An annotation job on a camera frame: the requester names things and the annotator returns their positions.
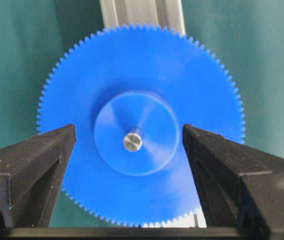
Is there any aluminium extrusion rail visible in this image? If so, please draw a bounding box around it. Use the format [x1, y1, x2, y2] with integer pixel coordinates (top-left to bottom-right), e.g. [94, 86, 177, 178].
[100, 0, 186, 36]

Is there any right steel shaft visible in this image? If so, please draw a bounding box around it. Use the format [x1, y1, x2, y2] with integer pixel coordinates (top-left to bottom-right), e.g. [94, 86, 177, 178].
[123, 127, 143, 152]

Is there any large blue plastic gear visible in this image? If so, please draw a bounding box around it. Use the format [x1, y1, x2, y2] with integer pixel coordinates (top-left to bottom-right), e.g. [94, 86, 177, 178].
[37, 24, 246, 227]

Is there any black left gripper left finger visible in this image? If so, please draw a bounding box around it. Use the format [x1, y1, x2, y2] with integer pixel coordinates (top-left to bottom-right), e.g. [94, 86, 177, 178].
[0, 124, 76, 228]

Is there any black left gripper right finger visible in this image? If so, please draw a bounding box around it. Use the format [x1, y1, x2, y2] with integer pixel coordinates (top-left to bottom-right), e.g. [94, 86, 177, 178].
[183, 124, 284, 229]

